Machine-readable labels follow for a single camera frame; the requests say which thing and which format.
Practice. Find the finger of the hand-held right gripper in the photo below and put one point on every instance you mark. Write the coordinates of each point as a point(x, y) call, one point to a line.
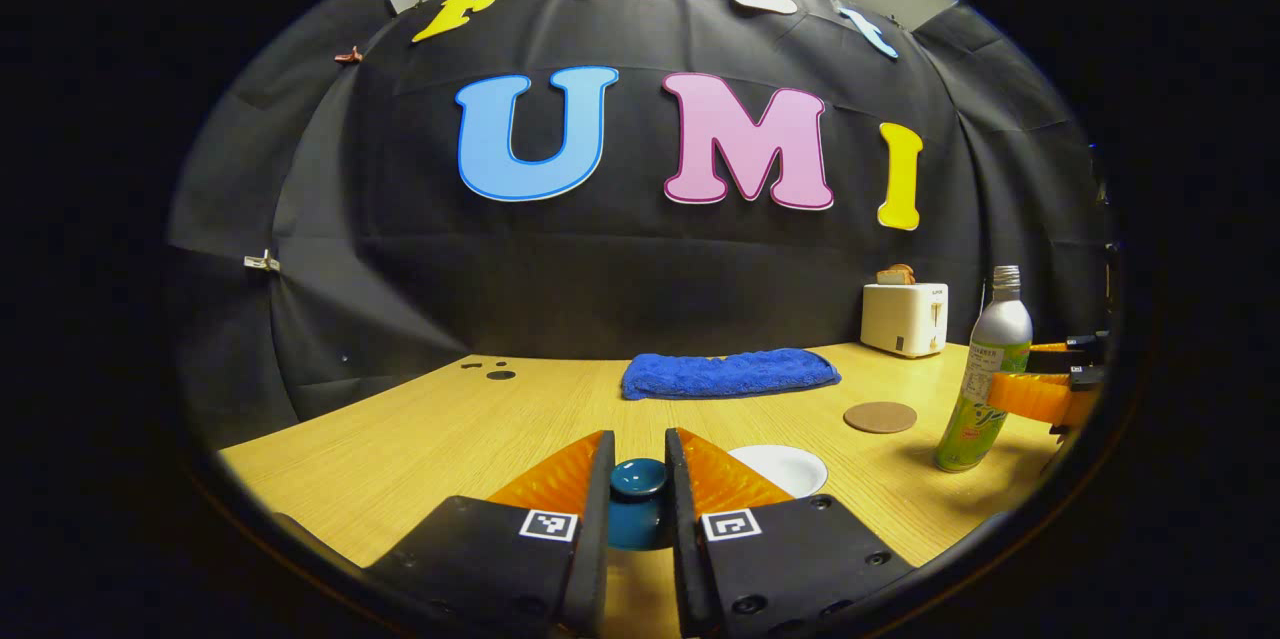
point(1085, 354)
point(1030, 397)

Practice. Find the copper backdrop clip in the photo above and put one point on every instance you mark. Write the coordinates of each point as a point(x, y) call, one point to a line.
point(348, 55)

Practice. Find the black backdrop cloth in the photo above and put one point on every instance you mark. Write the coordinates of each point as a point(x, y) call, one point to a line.
point(620, 289)

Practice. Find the silver green water bottle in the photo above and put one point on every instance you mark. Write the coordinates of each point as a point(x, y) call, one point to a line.
point(1000, 334)

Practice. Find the teal teacup lid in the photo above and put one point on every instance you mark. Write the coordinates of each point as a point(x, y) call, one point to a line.
point(638, 479)

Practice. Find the metal backdrop clip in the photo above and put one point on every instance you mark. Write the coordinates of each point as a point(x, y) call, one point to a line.
point(261, 261)

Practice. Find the blue folded towel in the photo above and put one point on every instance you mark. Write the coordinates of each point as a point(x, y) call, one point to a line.
point(730, 374)

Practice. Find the round brown cork coaster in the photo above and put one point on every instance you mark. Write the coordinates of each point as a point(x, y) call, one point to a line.
point(880, 417)

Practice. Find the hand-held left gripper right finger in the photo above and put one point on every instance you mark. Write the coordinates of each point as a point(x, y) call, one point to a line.
point(685, 569)

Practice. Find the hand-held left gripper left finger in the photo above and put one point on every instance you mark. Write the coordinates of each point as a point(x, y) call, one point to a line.
point(597, 559)

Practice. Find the white toaster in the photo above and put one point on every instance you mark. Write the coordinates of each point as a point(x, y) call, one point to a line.
point(900, 319)

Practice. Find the teal teacup white inside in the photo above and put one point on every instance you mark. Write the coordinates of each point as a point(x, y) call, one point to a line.
point(785, 467)

